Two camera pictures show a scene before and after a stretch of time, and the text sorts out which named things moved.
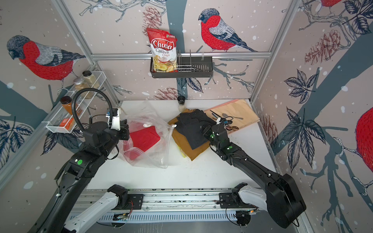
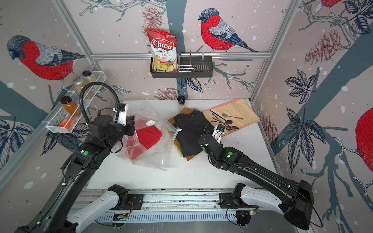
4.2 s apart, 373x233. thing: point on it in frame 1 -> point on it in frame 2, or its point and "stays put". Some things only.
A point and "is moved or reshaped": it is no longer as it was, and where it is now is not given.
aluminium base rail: x=167 y=199 stays put
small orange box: x=70 y=124 stays put
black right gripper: x=207 y=131 -> x=201 y=137
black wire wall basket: x=188 y=64 stays put
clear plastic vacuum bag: x=149 y=137 is moved or reshaped
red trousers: x=140 y=141 stays put
